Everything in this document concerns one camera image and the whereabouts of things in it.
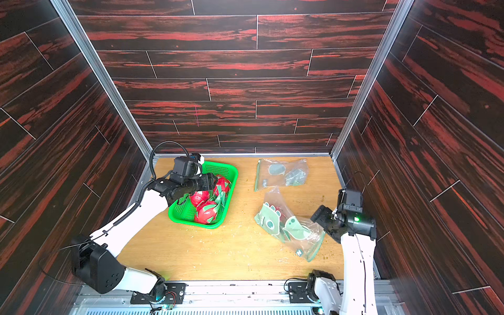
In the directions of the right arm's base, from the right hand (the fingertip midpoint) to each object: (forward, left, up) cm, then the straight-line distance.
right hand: (328, 223), depth 73 cm
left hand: (+16, +46, +4) cm, 49 cm away
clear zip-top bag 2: (-4, +9, -4) cm, 11 cm away
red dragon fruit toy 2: (+20, +45, -8) cm, 50 cm away
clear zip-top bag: (+37, +20, -16) cm, 45 cm away
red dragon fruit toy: (+15, +55, -9) cm, 58 cm away
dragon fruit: (+7, +50, -9) cm, 51 cm away
